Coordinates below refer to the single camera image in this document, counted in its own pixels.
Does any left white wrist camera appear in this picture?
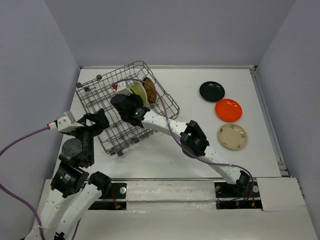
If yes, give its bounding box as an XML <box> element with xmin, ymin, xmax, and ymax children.
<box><xmin>56</xmin><ymin>111</ymin><xmax>82</xmax><ymax>133</ymax></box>

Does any yellow brown patterned plate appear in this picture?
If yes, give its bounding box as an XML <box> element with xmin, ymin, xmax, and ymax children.
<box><xmin>142</xmin><ymin>77</ymin><xmax>157</xmax><ymax>104</ymax></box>

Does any cream plate with black blossoms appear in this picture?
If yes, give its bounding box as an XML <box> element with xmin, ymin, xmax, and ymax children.
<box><xmin>134</xmin><ymin>81</ymin><xmax>148</xmax><ymax>107</ymax></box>

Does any orange plate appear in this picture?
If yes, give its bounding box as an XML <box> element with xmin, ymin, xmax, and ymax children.
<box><xmin>214</xmin><ymin>98</ymin><xmax>243</xmax><ymax>122</ymax></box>

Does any grey wire dish rack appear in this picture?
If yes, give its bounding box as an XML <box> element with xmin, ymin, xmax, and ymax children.
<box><xmin>76</xmin><ymin>61</ymin><xmax>180</xmax><ymax>156</ymax></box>

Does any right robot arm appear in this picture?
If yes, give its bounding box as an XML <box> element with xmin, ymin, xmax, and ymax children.
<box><xmin>110</xmin><ymin>93</ymin><xmax>254</xmax><ymax>196</ymax></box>

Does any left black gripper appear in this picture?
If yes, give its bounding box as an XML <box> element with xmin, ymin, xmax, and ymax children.
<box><xmin>68</xmin><ymin>107</ymin><xmax>111</xmax><ymax>164</ymax></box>

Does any white front board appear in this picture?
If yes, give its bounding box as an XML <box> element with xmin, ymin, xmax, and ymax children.
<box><xmin>70</xmin><ymin>177</ymin><xmax>317</xmax><ymax>240</ymax></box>

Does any lime green plate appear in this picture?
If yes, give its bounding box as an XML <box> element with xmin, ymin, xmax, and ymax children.
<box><xmin>129</xmin><ymin>82</ymin><xmax>140</xmax><ymax>95</ymax></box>

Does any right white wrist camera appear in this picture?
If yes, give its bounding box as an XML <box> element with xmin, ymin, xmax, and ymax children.
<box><xmin>112</xmin><ymin>80</ymin><xmax>133</xmax><ymax>96</ymax></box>

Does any cream plate with small marks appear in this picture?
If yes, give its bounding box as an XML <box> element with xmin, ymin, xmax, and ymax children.
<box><xmin>217</xmin><ymin>123</ymin><xmax>249</xmax><ymax>151</ymax></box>

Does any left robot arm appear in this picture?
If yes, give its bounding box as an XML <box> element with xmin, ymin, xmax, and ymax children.
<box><xmin>26</xmin><ymin>108</ymin><xmax>112</xmax><ymax>240</ymax></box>

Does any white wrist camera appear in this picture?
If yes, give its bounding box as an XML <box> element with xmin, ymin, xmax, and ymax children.
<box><xmin>112</xmin><ymin>80</ymin><xmax>133</xmax><ymax>96</ymax></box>
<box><xmin>56</xmin><ymin>111</ymin><xmax>82</xmax><ymax>133</ymax></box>

